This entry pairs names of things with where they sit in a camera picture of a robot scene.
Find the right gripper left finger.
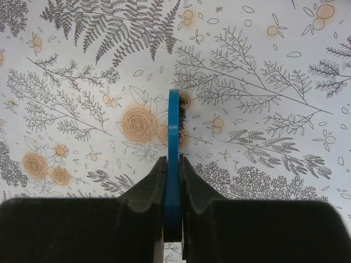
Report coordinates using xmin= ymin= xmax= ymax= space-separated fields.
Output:
xmin=1 ymin=157 xmax=167 ymax=262

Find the blue hand brush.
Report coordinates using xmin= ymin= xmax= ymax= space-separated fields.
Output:
xmin=163 ymin=89 xmax=186 ymax=243

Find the floral table cloth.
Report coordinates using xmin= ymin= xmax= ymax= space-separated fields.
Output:
xmin=0 ymin=0 xmax=351 ymax=263

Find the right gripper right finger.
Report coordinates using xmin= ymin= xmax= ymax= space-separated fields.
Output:
xmin=179 ymin=156 xmax=350 ymax=262

